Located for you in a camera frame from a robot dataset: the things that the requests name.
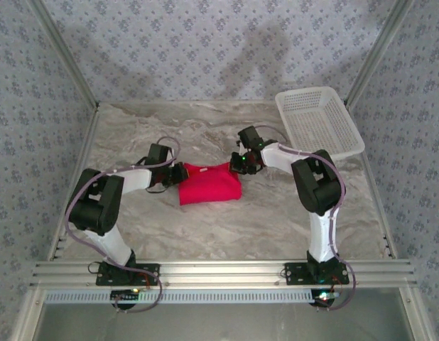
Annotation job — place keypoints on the red t-shirt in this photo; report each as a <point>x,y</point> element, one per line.
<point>209,188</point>

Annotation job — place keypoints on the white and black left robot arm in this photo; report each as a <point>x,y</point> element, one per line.
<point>134,179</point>

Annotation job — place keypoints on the aluminium frame post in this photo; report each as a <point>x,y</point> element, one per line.
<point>383,46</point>
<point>63,53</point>

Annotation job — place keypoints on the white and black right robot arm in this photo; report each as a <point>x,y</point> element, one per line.
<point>276,156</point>

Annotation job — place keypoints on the aluminium mounting rail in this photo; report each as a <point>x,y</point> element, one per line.
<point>219,273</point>

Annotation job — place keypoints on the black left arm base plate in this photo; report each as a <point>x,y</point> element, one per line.
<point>148,275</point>

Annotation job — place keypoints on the black controller board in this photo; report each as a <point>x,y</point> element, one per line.
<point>125,296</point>
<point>324,297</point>

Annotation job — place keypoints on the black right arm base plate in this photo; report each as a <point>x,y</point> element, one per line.
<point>296,273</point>

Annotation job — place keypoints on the aluminium frame leg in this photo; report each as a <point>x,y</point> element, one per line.
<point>416,316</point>
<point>26,316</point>

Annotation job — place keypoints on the white perforated plastic basket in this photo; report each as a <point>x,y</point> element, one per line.
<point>319,120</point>

